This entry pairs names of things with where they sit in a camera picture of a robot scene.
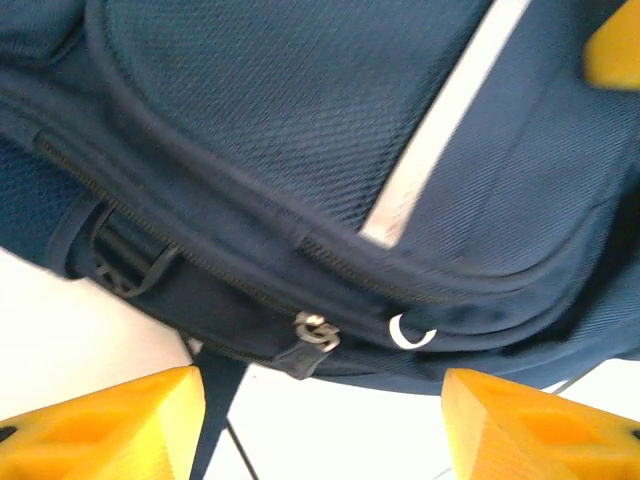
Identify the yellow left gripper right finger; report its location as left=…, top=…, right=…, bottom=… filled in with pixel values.
left=441, top=368, right=640, bottom=480

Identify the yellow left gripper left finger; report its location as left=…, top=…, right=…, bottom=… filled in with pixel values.
left=0, top=365, right=207, bottom=480

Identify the navy blue student backpack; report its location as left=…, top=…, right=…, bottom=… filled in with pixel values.
left=0, top=0, right=640, bottom=480

